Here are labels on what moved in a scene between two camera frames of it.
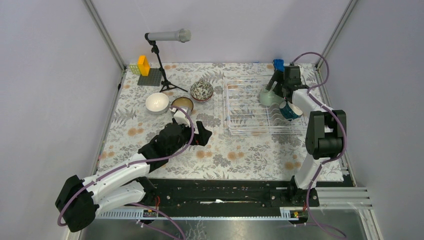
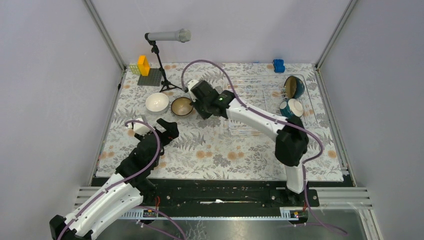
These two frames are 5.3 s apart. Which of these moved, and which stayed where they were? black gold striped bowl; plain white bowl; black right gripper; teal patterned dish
Moved: black right gripper
Stayed: black gold striped bowl; plain white bowl; teal patterned dish
